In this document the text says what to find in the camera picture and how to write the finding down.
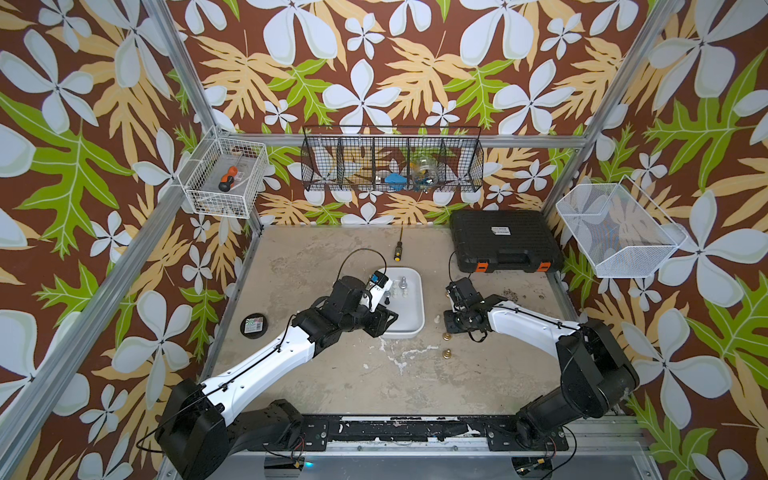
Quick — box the white plastic storage box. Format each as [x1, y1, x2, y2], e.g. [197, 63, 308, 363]
[382, 267, 426, 340]

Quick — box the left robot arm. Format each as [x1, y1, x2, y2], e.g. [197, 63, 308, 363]
[154, 271, 398, 479]

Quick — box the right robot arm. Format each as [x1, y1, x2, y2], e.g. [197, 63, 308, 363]
[444, 295, 640, 449]

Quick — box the black yellow screwdriver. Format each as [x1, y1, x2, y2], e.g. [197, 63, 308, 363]
[393, 227, 404, 262]

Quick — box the black tool case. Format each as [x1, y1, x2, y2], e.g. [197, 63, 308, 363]
[449, 209, 564, 273]

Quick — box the round black tape measure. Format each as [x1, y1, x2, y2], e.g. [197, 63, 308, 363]
[239, 313, 269, 340]

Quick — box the blue object in basket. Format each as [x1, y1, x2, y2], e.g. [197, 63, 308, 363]
[384, 173, 408, 192]

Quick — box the clear bottle in basket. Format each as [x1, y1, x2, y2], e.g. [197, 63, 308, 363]
[414, 155, 436, 184]

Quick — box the white mesh basket right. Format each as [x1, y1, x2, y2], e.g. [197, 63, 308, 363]
[556, 176, 688, 279]

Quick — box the red black screwdriver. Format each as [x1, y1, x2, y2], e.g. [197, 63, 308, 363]
[218, 166, 239, 193]

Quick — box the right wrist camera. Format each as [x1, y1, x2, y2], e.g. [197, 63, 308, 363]
[446, 277, 483, 311]

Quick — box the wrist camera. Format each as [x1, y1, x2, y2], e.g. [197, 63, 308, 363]
[446, 277, 483, 311]
[363, 270, 393, 312]

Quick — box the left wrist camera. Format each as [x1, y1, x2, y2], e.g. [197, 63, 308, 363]
[363, 270, 393, 312]

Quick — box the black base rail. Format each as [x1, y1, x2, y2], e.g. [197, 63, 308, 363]
[260, 414, 569, 453]

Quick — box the black wire basket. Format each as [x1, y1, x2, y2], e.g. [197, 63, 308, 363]
[300, 125, 485, 193]

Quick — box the white wire basket left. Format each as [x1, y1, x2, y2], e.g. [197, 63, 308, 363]
[180, 130, 269, 219]

